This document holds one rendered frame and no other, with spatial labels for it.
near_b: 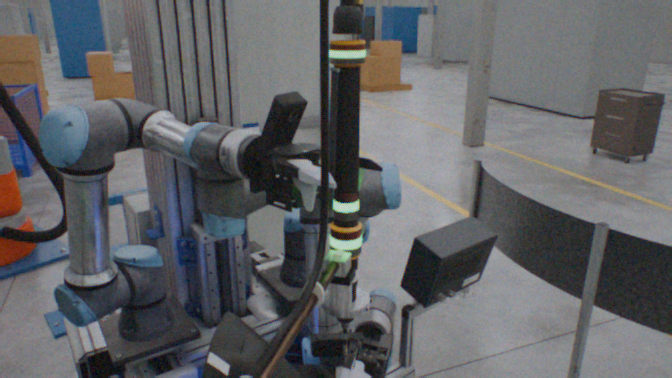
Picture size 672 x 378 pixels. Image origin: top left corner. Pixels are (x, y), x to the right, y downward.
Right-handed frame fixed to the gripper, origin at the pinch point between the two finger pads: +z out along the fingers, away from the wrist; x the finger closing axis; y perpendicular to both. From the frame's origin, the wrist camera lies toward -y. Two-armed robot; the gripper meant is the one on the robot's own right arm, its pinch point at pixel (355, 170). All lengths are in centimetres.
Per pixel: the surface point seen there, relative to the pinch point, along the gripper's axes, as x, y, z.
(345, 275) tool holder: 4.0, 12.9, 1.9
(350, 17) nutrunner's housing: 0.8, -18.5, -0.4
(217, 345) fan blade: 17.1, 21.6, -8.5
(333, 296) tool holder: 3.5, 17.3, -0.6
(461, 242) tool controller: -73, 42, -21
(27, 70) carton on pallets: -198, 56, -778
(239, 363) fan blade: 15.5, 24.1, -6.3
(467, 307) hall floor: -226, 166, -88
